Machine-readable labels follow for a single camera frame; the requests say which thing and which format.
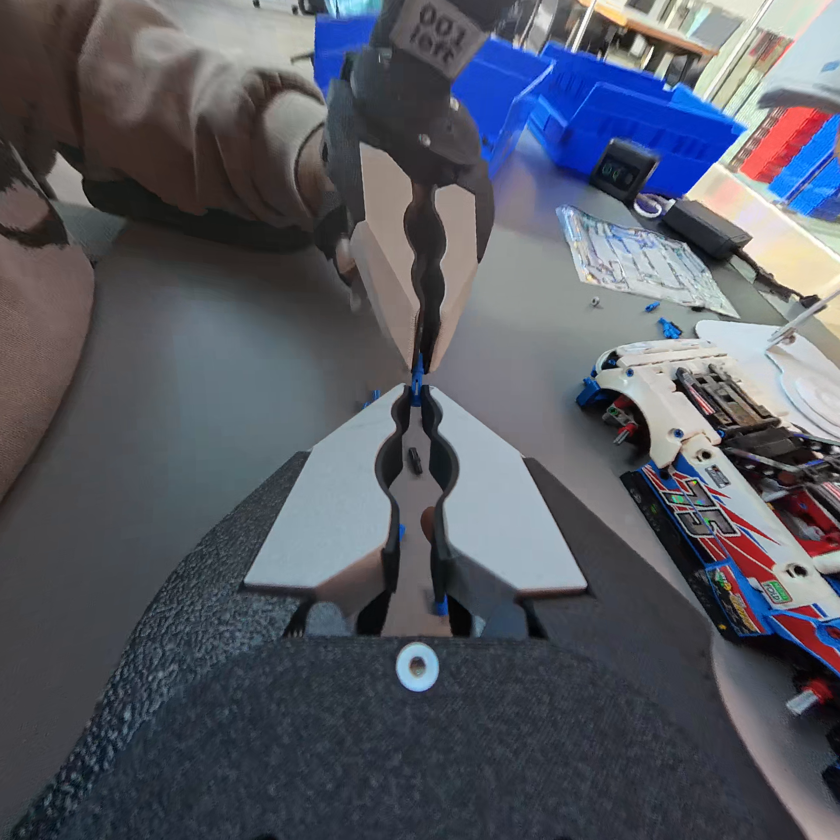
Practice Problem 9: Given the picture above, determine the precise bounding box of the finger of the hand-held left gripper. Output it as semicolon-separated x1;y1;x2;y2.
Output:
420;180;484;376
349;141;427;371

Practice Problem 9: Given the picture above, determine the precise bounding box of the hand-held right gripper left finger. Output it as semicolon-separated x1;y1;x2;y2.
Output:
244;384;411;634

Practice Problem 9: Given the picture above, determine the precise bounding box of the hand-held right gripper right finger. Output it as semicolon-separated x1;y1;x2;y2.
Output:
420;384;589;634

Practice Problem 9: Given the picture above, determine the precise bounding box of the person's left forearm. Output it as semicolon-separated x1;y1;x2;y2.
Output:
0;0;330;232

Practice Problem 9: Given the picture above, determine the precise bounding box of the grey desk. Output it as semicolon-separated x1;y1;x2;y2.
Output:
0;125;840;840

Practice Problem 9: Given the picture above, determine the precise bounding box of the person's left hand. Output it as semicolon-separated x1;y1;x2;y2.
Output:
295;125;363;312

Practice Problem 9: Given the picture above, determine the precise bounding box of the blue open-front storage bin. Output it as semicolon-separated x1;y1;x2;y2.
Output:
314;13;556;179

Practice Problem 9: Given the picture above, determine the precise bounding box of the sticker sheet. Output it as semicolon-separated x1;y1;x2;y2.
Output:
555;203;740;320

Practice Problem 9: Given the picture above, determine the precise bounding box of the black power bank with display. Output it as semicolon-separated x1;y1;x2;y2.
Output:
589;136;662;202

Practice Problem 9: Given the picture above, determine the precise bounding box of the toy brick race car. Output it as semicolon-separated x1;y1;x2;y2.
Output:
576;339;840;718

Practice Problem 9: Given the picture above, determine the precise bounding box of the large blue storage bin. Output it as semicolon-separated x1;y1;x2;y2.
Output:
530;41;747;199

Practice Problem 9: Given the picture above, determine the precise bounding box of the black power adapter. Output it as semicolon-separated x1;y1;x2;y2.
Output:
661;197;753;261

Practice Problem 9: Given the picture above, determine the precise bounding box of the wooden table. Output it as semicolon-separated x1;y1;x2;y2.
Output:
576;0;721;68

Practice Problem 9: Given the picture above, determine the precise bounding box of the person's beige sweatshirt torso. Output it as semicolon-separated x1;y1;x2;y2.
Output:
0;141;97;501

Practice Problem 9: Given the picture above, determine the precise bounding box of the stack of red blue bins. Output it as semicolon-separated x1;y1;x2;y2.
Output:
737;104;840;222

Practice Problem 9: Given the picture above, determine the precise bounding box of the black adapter cable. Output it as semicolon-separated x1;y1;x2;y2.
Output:
730;245;840;304

